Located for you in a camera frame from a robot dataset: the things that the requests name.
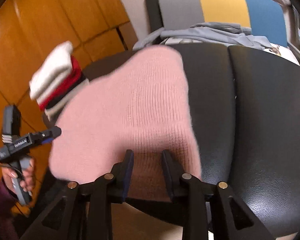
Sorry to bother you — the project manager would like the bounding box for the light blue grey hoodie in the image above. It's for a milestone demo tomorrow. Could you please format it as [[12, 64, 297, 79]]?
[[160, 22, 273, 51]]

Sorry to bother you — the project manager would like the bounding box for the grey yellow blue chair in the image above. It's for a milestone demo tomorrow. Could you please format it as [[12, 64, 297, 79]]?
[[133, 0, 300, 63]]

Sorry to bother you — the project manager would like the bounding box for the person's left hand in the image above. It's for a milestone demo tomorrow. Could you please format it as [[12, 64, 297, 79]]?
[[1, 158, 36, 193]]

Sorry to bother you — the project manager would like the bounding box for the person in purple top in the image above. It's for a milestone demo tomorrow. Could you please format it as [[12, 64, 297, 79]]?
[[0, 178, 19, 239]]

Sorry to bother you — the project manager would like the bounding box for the black folded garment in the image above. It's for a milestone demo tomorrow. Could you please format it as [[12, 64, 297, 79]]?
[[39, 73, 86, 111]]

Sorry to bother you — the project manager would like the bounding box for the red folded garment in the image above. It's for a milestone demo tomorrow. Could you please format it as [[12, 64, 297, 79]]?
[[37, 56, 82, 106]]

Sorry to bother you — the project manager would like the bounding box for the light grey folded garment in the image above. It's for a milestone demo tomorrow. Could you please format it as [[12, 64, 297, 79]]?
[[44, 79, 89, 121]]

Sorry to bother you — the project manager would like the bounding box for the pink knit sweater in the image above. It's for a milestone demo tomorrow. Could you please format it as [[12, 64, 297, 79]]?
[[49, 46, 201, 201]]

